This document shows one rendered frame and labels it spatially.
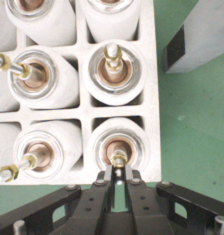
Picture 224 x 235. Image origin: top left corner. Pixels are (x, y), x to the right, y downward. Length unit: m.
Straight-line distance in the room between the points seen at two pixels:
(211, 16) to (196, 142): 0.36
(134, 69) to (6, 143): 0.24
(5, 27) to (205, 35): 0.34
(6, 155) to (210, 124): 0.51
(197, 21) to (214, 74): 0.27
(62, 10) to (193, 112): 0.41
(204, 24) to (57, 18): 0.22
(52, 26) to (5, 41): 0.12
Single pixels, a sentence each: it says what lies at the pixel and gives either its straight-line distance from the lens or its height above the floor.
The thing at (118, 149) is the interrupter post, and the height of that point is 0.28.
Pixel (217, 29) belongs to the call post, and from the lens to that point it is 0.28.
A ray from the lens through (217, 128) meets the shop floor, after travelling 0.57.
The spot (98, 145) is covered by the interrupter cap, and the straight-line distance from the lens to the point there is 0.25.
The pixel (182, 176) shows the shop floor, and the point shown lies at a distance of 0.56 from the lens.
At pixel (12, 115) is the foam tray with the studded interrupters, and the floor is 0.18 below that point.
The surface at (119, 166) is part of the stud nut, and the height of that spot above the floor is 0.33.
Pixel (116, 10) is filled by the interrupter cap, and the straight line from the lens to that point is 0.28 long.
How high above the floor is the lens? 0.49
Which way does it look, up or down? 87 degrees down
